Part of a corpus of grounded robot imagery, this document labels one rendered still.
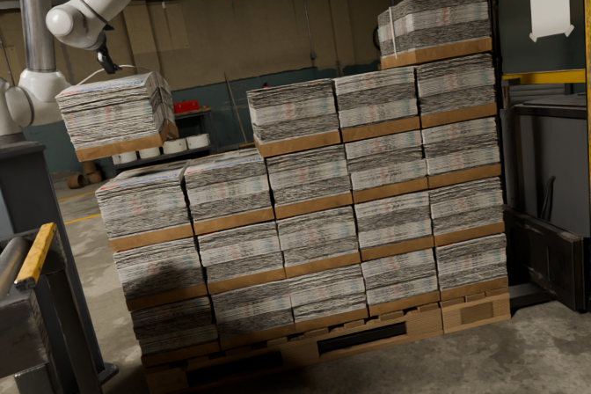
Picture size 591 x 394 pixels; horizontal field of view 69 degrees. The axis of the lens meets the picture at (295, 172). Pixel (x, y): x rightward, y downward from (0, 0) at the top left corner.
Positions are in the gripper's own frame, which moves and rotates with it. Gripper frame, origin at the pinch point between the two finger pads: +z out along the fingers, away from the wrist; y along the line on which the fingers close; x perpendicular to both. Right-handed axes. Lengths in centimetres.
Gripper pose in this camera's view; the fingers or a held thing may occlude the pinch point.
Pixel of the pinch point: (113, 47)
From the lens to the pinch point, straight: 176.1
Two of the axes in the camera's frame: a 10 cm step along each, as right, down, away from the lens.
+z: -0.7, -1.1, 9.9
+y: 1.5, 9.8, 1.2
